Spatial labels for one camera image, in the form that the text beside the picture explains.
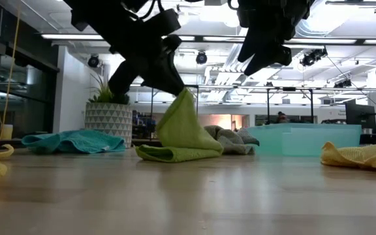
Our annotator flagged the succulent in patterned white pot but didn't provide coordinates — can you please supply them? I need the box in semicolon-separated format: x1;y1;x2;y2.
85;73;133;148

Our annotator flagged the black ceiling spotlight cluster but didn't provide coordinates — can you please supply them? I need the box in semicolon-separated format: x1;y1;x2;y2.
300;48;328;67

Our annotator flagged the ceiling track fixture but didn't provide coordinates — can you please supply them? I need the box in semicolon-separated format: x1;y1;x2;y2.
324;0;376;14

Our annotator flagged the black computer monitor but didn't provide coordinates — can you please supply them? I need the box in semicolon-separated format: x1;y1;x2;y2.
344;102;376;130

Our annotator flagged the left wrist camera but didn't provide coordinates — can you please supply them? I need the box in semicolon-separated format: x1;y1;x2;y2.
142;8;182;37

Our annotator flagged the distant storage shelf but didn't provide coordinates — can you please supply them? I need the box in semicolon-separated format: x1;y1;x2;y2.
131;110;158;140

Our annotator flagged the translucent teal plastic bin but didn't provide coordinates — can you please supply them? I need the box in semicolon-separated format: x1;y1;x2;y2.
246;123;362;157

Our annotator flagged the teal microfiber towel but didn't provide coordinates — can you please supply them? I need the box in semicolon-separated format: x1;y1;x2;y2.
21;129;127;155

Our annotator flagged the distant black frame rig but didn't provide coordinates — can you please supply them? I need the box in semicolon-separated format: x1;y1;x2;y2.
266;86;315;125

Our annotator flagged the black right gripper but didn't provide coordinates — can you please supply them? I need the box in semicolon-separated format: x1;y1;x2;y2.
238;9;309;76

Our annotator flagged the lime green microfiber towel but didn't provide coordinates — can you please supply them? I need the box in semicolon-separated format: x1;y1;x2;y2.
134;87;224;163

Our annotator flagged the cream cylinder cup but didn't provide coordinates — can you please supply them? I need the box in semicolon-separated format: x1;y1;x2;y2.
0;123;14;140

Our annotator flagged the grey microfiber towel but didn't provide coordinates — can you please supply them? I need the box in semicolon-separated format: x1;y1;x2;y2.
203;125;260;155

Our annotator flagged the orange extension cable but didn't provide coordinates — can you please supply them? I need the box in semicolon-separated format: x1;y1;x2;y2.
0;0;22;131

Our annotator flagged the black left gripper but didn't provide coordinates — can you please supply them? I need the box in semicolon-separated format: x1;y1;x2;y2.
108;19;186;97

